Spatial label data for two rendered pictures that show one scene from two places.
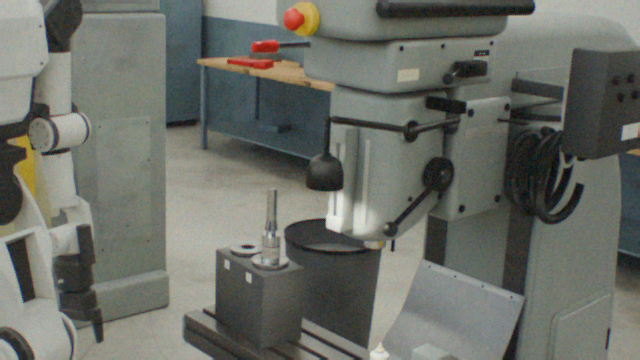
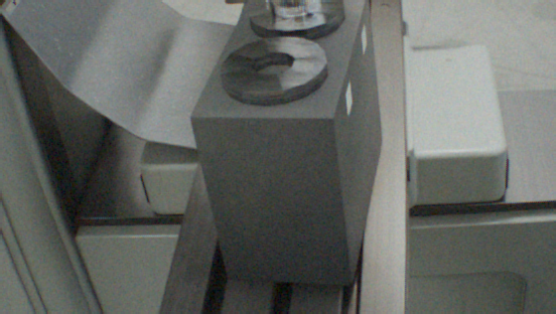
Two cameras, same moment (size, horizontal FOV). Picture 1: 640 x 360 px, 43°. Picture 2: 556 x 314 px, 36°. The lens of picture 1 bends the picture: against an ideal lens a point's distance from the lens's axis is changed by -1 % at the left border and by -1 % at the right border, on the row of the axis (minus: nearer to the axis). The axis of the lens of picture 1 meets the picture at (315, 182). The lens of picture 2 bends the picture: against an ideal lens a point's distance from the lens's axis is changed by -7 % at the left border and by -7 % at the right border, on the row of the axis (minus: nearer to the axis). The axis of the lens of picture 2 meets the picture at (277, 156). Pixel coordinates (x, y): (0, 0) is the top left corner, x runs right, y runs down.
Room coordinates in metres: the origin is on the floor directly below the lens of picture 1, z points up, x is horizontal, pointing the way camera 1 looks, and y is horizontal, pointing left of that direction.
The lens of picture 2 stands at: (2.33, 0.69, 1.55)
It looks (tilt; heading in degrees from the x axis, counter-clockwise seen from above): 36 degrees down; 235
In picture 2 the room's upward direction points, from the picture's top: 9 degrees counter-clockwise
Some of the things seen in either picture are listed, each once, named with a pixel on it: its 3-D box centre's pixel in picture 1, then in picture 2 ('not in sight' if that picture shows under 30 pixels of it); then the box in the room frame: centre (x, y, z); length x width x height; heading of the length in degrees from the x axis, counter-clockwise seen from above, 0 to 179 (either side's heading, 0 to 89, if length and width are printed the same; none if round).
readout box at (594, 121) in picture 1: (611, 100); not in sight; (1.63, -0.58, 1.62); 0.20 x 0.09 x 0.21; 134
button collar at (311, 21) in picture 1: (304, 19); not in sight; (1.50, 0.03, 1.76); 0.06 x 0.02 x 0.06; 44
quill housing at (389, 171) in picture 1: (382, 158); not in sight; (1.67, -0.14, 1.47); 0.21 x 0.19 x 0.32; 44
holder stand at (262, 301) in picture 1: (257, 290); (299, 125); (1.91, 0.13, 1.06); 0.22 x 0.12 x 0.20; 38
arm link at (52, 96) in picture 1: (54, 99); not in sight; (1.89, 0.61, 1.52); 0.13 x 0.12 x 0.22; 151
